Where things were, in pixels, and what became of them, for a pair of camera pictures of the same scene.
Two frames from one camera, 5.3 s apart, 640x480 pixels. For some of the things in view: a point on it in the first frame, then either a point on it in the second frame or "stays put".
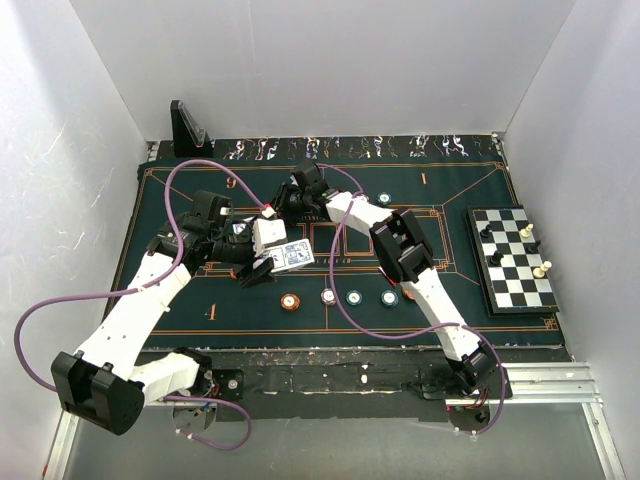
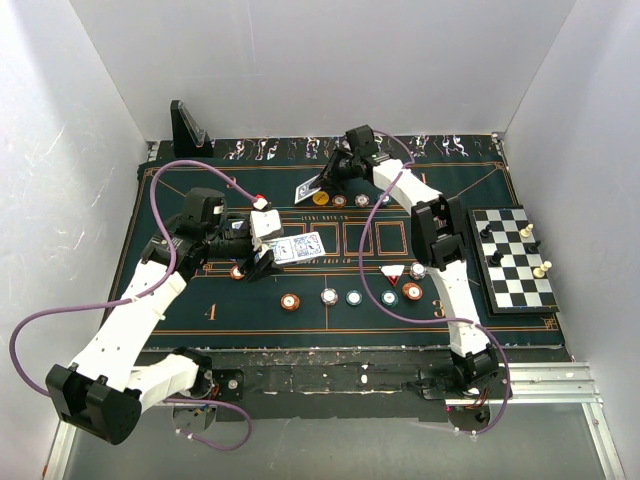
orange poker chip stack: x=290 y=301 stays put
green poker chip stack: x=353 y=297 stays put
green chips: x=389 y=298 stays put
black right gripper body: x=291 y=204 → x=345 y=168
